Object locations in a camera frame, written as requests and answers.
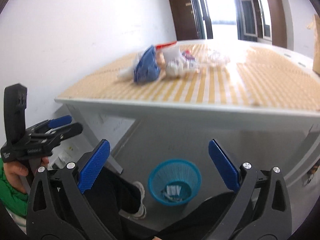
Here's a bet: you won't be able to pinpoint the white plastic cup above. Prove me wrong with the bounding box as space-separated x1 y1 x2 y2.
162 45 181 62

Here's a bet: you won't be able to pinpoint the person's right leg black trousers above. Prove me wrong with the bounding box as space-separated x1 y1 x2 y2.
148 192 235 240

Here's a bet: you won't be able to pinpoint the brown cabinet glass doors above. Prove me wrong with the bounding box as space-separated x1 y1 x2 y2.
240 0 288 49

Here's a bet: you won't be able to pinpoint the green sleeve left forearm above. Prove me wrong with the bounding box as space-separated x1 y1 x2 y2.
0 160 28 218

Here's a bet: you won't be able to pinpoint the dark blue curtain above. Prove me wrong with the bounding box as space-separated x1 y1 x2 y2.
228 0 261 42

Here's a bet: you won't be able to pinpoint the blue mesh trash bin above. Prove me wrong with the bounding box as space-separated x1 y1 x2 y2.
148 159 202 206

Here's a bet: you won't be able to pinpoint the pink cartoon clear wrapper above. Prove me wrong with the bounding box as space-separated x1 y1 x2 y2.
182 50 197 69

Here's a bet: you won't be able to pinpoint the person's leg black trousers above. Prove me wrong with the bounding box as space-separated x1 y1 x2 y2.
84 167 140 239
148 192 235 240

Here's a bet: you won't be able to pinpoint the yellow checkered tablecloth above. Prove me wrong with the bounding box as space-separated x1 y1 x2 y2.
57 41 319 114

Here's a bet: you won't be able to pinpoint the crumpled clear plastic wrap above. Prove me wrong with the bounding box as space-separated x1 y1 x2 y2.
201 47 238 66

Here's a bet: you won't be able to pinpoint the red white snack bag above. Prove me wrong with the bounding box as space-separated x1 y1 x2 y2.
155 41 177 50

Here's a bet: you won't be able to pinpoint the person's left hand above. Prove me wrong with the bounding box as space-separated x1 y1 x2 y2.
3 161 29 194

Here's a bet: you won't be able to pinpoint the person's left leg black trousers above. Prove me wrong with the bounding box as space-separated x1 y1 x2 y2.
84 167 140 239

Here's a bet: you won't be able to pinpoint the dark brown door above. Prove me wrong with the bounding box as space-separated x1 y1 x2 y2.
169 0 200 41

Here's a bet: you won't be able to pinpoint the crumpled white plastic bag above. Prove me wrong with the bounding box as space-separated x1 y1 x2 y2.
165 57 199 79

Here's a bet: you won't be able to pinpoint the blue plastic bag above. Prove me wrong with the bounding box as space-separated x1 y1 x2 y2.
133 46 161 83

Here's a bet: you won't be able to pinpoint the white sneaker left foot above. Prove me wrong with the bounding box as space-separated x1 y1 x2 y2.
132 181 146 219

